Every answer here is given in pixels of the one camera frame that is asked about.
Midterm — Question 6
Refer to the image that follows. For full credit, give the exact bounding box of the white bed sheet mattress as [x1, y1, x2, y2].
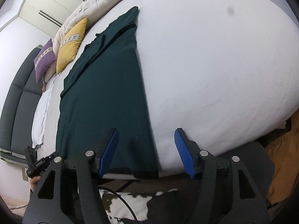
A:
[31, 0, 299, 180]

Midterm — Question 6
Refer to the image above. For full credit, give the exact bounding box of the beige duvet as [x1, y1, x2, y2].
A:
[43, 0, 150, 85]

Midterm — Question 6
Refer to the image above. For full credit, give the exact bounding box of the dark green garment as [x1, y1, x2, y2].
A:
[56, 7, 159, 179]

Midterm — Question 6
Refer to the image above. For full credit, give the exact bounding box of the yellow decorative pillow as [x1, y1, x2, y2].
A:
[56, 18, 88, 74]

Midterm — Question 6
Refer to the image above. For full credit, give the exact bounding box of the white wardrobe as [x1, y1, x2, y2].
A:
[0, 0, 122, 38]

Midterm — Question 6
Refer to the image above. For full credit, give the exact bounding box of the white pillow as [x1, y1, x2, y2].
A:
[31, 76, 56, 149]

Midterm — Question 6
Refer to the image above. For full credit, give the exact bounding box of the left hand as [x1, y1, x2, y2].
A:
[30, 176, 41, 192]

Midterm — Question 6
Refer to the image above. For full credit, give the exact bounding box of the orange brown cloth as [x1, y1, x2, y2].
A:
[266, 116, 298, 205]

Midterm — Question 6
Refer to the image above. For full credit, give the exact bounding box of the black and white rug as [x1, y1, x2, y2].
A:
[99, 188, 182, 223]

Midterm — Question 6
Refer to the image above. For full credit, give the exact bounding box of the dark grey upholstered headboard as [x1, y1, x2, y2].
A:
[1, 45, 43, 167]

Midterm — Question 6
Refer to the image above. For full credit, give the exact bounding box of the purple decorative pillow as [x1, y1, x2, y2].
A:
[33, 38, 56, 83]

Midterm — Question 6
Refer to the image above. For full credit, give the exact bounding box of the black cable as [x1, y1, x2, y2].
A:
[98, 186, 141, 224]

